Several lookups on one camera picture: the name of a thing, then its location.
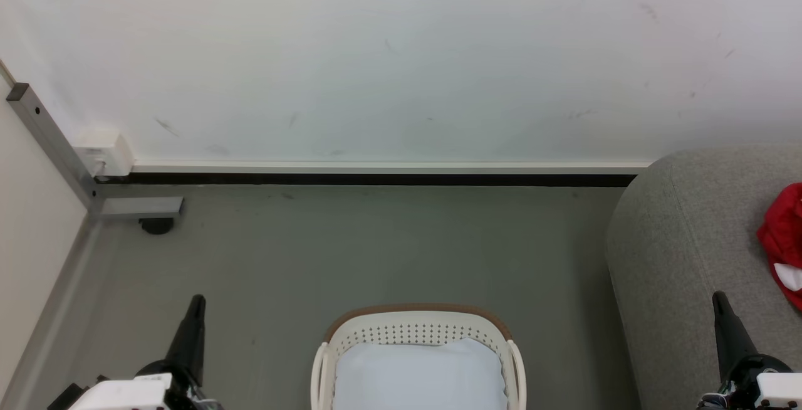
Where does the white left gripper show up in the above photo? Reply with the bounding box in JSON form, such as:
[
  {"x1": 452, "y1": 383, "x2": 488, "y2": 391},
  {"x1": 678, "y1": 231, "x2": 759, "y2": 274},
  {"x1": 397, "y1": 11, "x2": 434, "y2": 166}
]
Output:
[{"x1": 47, "y1": 295, "x2": 223, "y2": 410}]

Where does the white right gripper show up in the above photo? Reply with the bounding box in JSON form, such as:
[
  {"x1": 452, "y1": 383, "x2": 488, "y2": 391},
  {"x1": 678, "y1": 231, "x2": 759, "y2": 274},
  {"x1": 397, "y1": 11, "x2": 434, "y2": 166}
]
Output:
[{"x1": 697, "y1": 291, "x2": 802, "y2": 410}]

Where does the red and white garment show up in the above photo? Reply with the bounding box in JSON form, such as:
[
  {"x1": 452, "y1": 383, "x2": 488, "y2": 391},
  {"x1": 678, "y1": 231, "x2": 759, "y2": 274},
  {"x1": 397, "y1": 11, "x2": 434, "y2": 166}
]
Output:
[{"x1": 756, "y1": 182, "x2": 802, "y2": 310}]

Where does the white laundry basket brown rim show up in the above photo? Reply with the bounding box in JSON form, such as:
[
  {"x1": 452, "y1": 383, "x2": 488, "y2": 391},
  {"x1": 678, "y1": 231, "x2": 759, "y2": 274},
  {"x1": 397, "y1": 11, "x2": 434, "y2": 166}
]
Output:
[{"x1": 310, "y1": 302, "x2": 528, "y2": 410}]

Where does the light blue clothing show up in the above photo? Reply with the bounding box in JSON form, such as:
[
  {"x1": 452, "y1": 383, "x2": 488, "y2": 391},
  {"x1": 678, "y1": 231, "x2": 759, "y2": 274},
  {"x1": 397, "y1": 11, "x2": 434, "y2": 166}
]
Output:
[{"x1": 332, "y1": 337, "x2": 508, "y2": 410}]

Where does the grey fabric sofa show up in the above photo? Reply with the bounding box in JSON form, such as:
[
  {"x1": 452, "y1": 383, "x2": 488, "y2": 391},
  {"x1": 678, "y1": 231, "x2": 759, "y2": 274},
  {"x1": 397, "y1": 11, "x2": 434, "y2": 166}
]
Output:
[{"x1": 605, "y1": 145, "x2": 802, "y2": 410}]

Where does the beige partition panel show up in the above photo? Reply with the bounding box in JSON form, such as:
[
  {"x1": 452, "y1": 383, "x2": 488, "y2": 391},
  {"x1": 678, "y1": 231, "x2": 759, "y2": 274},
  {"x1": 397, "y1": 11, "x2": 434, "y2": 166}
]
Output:
[{"x1": 0, "y1": 62, "x2": 88, "y2": 398}]

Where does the white wall socket box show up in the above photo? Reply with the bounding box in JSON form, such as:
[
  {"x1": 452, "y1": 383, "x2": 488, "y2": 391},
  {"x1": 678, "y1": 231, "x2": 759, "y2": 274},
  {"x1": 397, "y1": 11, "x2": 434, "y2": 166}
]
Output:
[{"x1": 73, "y1": 129, "x2": 134, "y2": 177}]

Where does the white wall trim strip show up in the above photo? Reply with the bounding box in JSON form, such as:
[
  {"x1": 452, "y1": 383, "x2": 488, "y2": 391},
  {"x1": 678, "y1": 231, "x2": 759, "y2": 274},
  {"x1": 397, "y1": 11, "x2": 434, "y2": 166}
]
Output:
[{"x1": 128, "y1": 160, "x2": 652, "y2": 176}]

